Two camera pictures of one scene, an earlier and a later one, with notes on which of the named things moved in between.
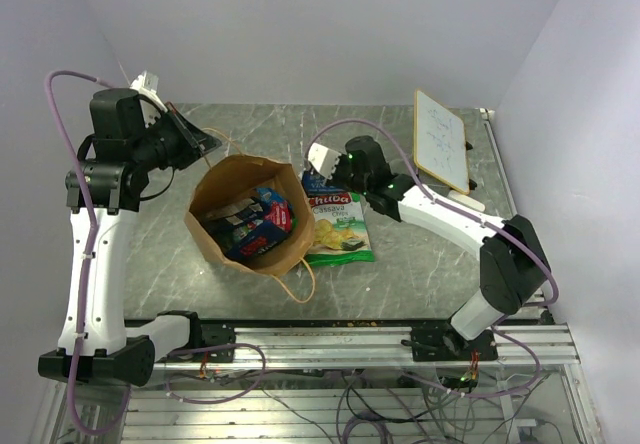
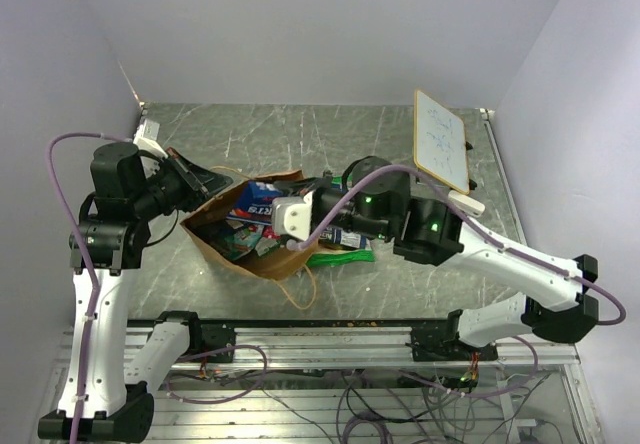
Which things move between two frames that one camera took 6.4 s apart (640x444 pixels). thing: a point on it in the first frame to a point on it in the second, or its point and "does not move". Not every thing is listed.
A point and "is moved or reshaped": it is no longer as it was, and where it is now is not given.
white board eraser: x=466 y=200 does not move
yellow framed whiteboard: x=439 y=141 does not move
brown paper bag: x=252 y=213 is moved or reshaped
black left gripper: x=193 y=140 to x=199 y=184
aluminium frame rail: x=324 y=347 does not move
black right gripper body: x=343 y=174 to x=348 y=218
